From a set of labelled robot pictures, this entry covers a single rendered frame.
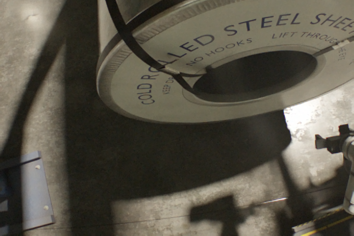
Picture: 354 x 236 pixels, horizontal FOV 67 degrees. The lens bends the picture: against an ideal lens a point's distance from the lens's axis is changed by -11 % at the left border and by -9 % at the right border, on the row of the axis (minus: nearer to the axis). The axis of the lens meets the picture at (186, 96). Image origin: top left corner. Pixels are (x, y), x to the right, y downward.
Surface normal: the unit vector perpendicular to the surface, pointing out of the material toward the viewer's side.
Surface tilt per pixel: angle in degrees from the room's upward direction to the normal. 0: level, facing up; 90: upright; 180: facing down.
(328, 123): 0
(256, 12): 90
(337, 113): 0
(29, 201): 0
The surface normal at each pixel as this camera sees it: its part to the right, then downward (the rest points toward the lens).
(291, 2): 0.14, 0.93
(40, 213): -0.06, -0.33
